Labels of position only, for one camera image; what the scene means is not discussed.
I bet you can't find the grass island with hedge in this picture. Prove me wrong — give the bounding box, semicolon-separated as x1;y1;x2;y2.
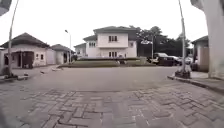
57;57;158;69

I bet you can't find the white two-storey house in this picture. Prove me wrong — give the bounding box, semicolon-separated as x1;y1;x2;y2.
73;25;138;60

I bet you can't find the grey brick paved road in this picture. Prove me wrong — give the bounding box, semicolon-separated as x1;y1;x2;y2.
0;65;224;128

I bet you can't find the thin pole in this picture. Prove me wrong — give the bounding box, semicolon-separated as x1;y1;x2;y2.
151;34;155;60

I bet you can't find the street lamp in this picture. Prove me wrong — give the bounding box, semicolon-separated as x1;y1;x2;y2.
64;29;73;64

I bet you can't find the small house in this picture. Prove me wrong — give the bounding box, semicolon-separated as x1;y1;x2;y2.
50;43;73;65

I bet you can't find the dark parked car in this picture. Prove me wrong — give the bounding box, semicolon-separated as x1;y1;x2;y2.
156;56;180;67

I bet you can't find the group of trees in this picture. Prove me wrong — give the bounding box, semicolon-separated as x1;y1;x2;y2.
129;25;195;58

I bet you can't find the leaning pole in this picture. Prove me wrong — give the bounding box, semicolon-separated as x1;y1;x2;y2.
6;0;20;77
174;0;192;80

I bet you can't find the concrete pavement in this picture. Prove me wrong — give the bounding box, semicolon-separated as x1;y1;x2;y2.
167;71;224;95
0;64;63;84

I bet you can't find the low house with dark roof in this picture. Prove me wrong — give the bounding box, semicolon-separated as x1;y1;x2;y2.
0;32;56;70

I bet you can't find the small building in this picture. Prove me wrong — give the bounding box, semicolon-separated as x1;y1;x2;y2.
191;35;210;73

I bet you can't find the grey multi-storey building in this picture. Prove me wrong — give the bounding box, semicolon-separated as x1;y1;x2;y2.
189;0;224;80

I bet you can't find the beige multi-storey building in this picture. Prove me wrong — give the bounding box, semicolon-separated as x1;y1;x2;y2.
0;0;13;17

